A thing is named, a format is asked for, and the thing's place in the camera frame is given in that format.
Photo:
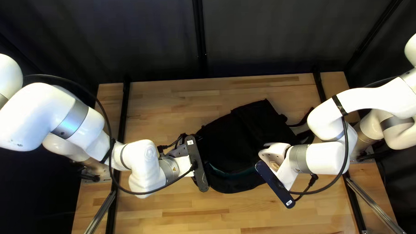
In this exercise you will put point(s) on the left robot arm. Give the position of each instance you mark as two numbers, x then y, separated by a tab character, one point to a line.
38	112

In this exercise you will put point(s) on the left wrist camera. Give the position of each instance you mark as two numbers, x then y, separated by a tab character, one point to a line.
197	165

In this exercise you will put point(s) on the black backpack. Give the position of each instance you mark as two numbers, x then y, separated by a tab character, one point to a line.
236	140

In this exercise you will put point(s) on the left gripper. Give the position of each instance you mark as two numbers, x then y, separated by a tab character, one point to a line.
184	164

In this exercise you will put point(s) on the silver mounting plate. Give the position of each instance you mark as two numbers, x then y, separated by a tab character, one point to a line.
92	178
363	159

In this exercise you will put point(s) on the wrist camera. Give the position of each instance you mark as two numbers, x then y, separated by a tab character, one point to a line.
274	184
197	165

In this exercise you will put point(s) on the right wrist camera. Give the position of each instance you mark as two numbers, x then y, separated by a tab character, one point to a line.
274	184

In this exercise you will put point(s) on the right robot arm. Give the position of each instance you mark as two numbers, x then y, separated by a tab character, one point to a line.
366	101

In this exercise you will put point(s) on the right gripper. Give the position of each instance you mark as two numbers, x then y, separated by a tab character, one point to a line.
278	156

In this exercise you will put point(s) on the black frame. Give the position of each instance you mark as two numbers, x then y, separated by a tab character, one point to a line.
199	27

